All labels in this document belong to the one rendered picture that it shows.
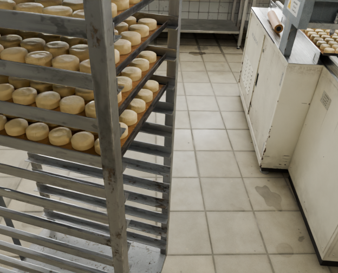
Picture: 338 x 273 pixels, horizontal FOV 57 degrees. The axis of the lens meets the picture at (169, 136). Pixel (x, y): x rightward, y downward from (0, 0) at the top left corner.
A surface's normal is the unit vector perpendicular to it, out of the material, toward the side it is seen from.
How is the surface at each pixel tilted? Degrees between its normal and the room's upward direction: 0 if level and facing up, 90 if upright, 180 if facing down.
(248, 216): 0
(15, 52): 0
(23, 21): 90
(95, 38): 90
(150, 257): 0
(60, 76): 90
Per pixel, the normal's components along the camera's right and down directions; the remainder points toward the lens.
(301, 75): -0.06, 0.58
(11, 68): -0.27, 0.55
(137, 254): 0.04, -0.81
